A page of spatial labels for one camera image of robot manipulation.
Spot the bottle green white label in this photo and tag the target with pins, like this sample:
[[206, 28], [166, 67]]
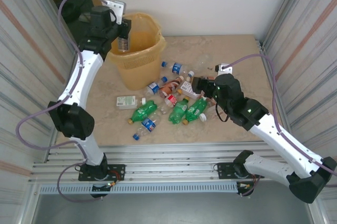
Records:
[[126, 101]]

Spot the translucent yellow bin liner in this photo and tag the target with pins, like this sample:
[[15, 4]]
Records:
[[142, 38]]

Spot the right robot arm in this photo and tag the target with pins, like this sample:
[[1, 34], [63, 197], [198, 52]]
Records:
[[276, 140]]

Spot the yellow plastic waste bin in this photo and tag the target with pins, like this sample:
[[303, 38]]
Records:
[[137, 76]]

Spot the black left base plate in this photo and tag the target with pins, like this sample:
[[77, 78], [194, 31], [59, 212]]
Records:
[[118, 171]]

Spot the black round object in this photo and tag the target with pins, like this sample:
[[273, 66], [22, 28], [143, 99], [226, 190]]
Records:
[[71, 11]]

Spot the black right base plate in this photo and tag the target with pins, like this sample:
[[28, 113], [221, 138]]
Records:
[[223, 171]]

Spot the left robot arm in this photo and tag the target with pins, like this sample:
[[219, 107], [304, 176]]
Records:
[[79, 82]]

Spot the large clear plastic bottle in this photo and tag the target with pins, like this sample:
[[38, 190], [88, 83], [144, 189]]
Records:
[[202, 117]]

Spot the red label bottle white cap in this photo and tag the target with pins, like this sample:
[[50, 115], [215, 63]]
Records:
[[123, 44]]

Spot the green plastic bottle yellow cap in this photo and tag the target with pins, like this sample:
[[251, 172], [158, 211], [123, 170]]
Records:
[[179, 111], [143, 111], [196, 109]]

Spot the clear bottle white barcode label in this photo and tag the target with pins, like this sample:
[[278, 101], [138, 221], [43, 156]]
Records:
[[187, 87]]

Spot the red label bottle yellow cap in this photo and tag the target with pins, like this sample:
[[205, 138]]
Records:
[[171, 100]]

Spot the crushed clear plastic bottle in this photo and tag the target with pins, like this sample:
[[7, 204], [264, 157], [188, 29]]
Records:
[[161, 109]]

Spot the Pepsi bottle blue cap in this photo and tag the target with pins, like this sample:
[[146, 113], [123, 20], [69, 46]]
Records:
[[177, 68], [148, 125]]

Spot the clear unlabelled bottle white cap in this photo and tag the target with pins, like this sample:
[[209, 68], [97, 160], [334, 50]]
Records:
[[191, 73]]

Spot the small water bottle blue cap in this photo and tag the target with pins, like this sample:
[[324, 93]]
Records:
[[154, 87]]

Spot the aluminium rail frame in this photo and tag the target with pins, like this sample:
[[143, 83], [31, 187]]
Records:
[[171, 155]]

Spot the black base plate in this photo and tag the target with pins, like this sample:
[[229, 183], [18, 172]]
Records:
[[118, 171], [223, 171]]

